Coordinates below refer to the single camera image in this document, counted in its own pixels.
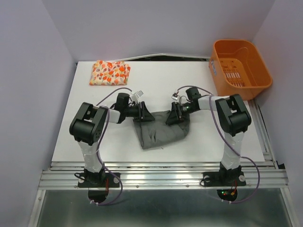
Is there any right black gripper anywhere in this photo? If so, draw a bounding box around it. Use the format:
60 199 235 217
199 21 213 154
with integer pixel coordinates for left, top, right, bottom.
166 101 197 125

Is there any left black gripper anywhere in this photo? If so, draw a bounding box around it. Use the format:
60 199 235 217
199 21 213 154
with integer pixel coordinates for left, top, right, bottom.
124 101 154 121

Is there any grey skirt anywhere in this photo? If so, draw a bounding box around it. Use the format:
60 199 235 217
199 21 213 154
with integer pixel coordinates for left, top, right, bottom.
133 110 190 150

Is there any floral orange skirt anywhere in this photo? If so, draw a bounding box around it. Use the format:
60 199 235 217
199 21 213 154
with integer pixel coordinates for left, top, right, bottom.
89 60 131 86

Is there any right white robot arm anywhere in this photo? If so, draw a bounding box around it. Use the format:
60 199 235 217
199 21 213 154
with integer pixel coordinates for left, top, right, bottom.
166 86 251 186

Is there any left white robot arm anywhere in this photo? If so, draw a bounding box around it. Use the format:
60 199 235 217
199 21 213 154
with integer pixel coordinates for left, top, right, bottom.
69 93 155 186

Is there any orange plastic basket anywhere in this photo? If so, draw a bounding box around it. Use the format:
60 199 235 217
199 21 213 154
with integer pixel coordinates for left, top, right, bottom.
209 39 273 101

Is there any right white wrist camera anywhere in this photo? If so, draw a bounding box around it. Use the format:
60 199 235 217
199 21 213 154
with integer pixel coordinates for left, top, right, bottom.
171 92 182 104

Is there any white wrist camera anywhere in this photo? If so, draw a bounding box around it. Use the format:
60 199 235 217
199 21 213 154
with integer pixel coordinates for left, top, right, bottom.
131 90 143 103
171 92 182 104

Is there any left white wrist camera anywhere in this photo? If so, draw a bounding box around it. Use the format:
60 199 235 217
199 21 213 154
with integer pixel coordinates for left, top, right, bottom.
131 90 143 103

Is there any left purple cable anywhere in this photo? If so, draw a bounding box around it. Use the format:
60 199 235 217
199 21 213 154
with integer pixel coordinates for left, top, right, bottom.
89 87 135 206

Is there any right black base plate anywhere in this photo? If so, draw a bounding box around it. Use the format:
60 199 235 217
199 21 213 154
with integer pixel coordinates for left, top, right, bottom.
200 172 247 187

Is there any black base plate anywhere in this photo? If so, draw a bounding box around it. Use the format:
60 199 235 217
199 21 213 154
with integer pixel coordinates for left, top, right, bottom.
76 172 120 188
200 172 247 187

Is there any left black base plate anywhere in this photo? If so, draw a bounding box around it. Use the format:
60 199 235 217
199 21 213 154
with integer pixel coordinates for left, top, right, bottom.
76 172 120 188

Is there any aluminium rail frame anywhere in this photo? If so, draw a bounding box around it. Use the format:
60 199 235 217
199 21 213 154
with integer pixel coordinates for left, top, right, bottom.
29 100 300 227

